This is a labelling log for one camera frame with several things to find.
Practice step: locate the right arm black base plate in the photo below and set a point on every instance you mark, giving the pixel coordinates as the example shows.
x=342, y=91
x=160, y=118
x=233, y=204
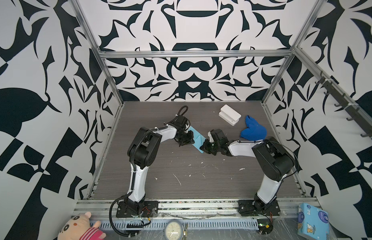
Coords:
x=257, y=207

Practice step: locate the small black electronics module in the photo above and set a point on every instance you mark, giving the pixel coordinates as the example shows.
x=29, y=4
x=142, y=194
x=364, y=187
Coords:
x=265, y=227

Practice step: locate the white slotted cable duct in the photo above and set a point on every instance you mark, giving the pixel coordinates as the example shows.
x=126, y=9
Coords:
x=194, y=224

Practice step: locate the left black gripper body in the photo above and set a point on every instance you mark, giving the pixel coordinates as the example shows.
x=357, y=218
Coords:
x=186, y=139

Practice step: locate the black wall hook rack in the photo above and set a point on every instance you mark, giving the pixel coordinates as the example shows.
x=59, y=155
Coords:
x=344, y=102

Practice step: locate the blue cloth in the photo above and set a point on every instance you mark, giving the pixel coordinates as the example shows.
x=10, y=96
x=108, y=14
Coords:
x=254, y=131

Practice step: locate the blue tissue pack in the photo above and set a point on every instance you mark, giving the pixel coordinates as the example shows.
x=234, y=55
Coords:
x=313, y=223

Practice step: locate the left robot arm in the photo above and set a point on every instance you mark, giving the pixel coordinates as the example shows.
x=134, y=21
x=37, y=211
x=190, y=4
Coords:
x=143, y=151

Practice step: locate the pink plush toy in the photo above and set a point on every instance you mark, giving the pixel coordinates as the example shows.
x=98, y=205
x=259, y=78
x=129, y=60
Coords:
x=78, y=228

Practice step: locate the round analog clock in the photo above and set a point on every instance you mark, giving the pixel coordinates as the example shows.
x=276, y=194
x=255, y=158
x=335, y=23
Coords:
x=174, y=230

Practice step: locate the white rectangular box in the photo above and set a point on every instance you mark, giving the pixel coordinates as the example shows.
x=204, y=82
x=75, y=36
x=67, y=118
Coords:
x=228, y=114

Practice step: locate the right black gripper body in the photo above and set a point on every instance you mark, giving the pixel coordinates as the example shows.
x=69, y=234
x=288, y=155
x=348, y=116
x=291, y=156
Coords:
x=211, y=147

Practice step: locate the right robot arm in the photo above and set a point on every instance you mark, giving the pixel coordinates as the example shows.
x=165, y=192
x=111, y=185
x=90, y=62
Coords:
x=275, y=161

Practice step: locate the light blue paper sheet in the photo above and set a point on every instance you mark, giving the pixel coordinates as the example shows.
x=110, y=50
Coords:
x=198, y=138

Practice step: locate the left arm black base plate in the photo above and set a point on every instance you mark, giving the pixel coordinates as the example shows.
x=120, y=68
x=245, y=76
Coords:
x=145, y=209

